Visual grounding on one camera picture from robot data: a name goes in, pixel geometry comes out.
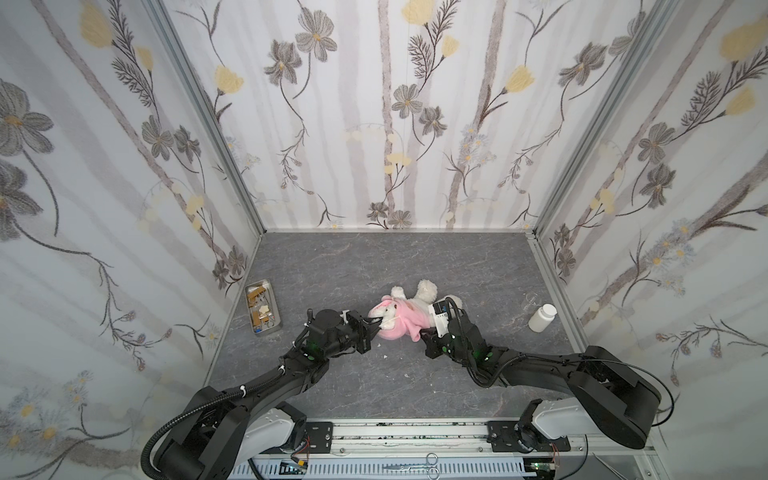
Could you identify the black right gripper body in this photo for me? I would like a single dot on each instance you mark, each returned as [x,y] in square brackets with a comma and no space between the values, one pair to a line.
[435,337]

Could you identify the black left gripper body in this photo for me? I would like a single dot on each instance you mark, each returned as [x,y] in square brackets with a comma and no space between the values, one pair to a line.
[363,333]

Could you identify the pink fleece teddy hoodie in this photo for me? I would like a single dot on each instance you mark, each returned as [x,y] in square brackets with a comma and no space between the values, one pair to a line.
[401,317]

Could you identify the white plush teddy bear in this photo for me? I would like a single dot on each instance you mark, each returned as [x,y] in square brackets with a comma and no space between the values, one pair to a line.
[426,292]

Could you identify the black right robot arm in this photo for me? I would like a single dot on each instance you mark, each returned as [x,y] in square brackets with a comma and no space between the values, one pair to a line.
[603,394]

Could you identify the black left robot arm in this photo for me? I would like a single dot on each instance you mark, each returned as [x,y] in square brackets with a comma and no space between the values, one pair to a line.
[203,442]

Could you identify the clear tray with small parts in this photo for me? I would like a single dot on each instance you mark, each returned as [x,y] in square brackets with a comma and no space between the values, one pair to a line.
[262,308]

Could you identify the white plastic bottle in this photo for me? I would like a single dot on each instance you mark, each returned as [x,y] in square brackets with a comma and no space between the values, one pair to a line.
[542,318]

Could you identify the steel scissors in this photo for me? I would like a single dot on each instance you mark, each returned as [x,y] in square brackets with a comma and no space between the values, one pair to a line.
[429,467]

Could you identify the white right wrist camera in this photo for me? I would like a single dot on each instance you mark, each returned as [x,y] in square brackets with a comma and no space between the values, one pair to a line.
[439,315]

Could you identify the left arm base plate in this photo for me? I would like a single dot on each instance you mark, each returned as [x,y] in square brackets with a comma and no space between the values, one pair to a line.
[313,437]

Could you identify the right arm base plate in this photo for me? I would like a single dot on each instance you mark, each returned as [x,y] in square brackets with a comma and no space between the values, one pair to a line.
[521,437]

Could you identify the aluminium mounting rail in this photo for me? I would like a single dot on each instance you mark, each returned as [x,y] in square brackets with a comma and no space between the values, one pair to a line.
[361,448]

